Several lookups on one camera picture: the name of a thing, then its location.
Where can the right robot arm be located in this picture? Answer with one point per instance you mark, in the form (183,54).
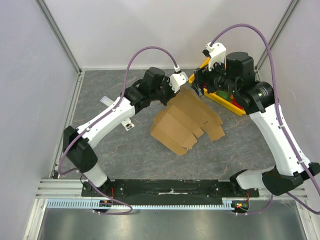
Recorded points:
(236,76)

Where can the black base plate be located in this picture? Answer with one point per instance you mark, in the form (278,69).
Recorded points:
(156,187)

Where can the dark green lime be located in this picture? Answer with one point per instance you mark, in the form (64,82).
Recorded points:
(224,95)

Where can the red apple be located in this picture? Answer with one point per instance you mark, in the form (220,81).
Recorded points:
(234,102)

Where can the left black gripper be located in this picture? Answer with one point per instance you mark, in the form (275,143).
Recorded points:
(166,82)

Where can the brown cardboard box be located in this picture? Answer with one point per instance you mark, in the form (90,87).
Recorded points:
(185,119)

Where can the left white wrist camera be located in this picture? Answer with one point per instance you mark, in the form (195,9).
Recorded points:
(177,79)

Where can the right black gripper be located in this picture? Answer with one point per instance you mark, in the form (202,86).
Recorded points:
(200,81)

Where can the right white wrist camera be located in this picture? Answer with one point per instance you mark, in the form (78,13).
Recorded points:
(216,53)

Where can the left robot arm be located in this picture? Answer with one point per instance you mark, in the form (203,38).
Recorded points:
(79,143)

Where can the aluminium frame rail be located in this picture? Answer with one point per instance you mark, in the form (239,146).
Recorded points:
(72,188)

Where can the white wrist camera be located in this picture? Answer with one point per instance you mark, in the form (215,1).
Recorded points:
(177,79)
(216,53)

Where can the small white plastic block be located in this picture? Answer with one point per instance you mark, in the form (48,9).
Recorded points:
(127,124)

